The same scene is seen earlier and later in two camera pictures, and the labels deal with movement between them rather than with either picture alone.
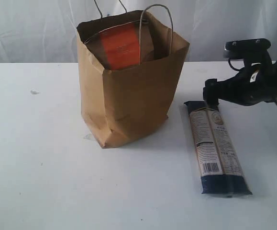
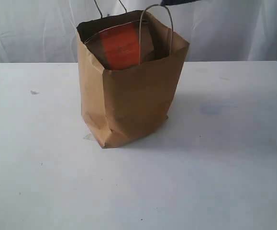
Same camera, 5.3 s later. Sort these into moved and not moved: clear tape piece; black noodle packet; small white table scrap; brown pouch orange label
Moved: black noodle packet
Not moved: brown pouch orange label; clear tape piece; small white table scrap
